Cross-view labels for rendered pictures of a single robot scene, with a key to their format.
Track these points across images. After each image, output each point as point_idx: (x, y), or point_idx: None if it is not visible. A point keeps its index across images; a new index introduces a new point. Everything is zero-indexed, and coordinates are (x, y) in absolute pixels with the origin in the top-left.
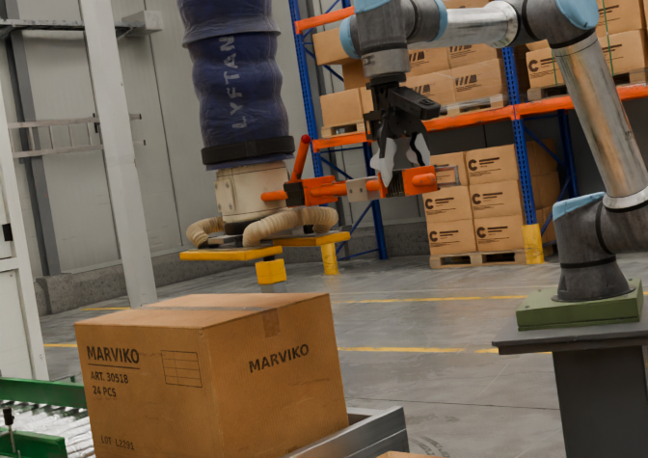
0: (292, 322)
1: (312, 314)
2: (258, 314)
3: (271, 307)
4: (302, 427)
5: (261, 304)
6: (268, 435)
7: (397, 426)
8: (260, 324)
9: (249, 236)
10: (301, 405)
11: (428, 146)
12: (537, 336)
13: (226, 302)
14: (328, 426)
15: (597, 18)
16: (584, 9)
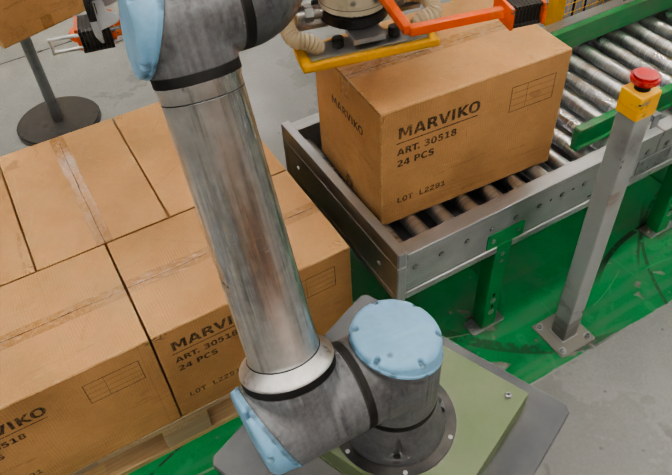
0: (355, 103)
1: (367, 115)
2: (337, 71)
3: (351, 77)
4: (354, 171)
5: (383, 75)
6: (338, 148)
7: (390, 258)
8: (338, 79)
9: None
10: (355, 159)
11: (88, 17)
12: (338, 330)
13: (446, 60)
14: (368, 194)
15: (138, 72)
16: (126, 37)
